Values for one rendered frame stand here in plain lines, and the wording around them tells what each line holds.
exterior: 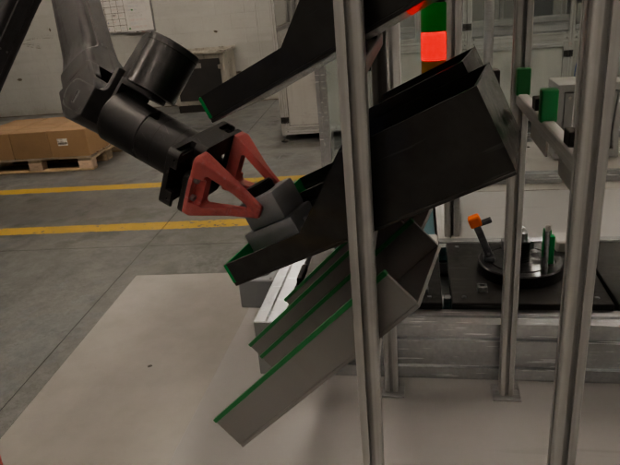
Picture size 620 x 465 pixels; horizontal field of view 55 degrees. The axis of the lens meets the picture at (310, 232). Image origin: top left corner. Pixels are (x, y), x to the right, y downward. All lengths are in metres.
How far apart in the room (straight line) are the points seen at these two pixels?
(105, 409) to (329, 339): 0.55
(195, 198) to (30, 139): 5.92
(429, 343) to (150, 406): 0.45
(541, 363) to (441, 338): 0.15
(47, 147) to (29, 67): 4.09
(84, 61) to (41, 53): 9.52
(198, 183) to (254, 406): 0.24
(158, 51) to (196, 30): 8.64
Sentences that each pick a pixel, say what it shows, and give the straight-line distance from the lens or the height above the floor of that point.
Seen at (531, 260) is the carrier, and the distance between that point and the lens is 1.09.
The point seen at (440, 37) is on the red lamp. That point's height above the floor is 1.35.
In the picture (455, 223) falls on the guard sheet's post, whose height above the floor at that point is 0.99.
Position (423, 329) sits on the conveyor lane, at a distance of 0.95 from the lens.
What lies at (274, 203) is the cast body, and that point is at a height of 1.26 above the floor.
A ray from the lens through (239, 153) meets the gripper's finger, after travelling 0.64.
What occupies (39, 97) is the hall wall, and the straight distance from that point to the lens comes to 10.44.
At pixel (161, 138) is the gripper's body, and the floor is 1.32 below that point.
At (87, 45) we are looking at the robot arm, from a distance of 0.78.
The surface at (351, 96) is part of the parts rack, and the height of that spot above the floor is 1.37.
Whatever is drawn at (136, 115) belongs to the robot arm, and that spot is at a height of 1.34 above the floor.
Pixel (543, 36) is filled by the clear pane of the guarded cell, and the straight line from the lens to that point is 2.35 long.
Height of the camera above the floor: 1.45
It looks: 22 degrees down
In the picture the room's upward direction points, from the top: 5 degrees counter-clockwise
